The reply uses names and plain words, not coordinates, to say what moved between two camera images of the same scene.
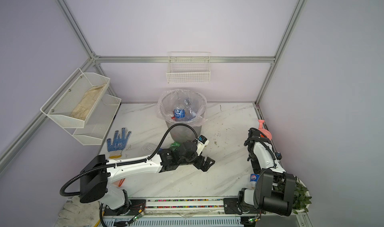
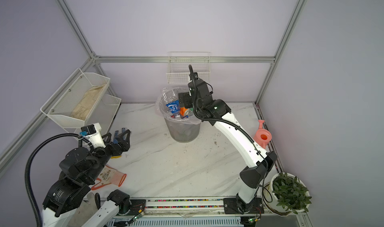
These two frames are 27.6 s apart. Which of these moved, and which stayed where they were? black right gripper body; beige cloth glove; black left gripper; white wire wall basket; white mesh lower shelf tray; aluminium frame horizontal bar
Moved: black left gripper; black right gripper body
Stayed: white mesh lower shelf tray; white wire wall basket; aluminium frame horizontal bar; beige cloth glove
